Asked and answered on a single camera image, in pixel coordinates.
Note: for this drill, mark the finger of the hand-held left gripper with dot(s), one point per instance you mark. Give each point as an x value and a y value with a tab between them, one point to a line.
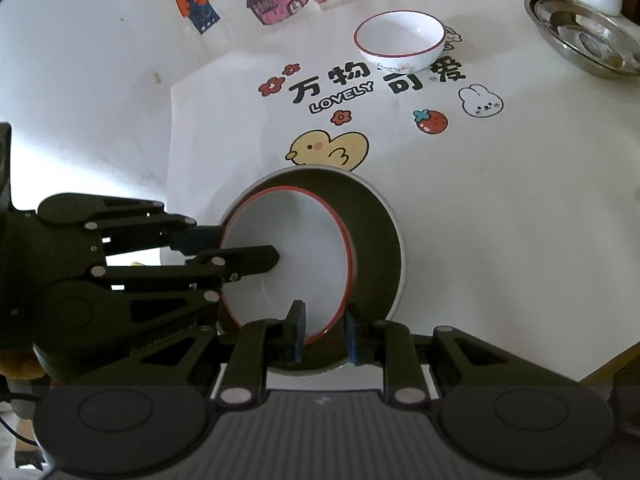
250	260
200	240

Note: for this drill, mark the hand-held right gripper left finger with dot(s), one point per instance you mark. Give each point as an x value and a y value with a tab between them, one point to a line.
300	330

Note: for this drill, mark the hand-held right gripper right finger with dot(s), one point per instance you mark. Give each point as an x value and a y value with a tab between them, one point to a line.
350	332

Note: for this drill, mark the white bowl with red rim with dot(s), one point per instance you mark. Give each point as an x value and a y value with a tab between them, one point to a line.
300	240
400	35

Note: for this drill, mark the stainless steel plate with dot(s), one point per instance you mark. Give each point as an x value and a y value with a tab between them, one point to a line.
550	35
595	45

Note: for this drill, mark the person's left hand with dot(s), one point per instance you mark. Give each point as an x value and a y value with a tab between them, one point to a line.
20	365

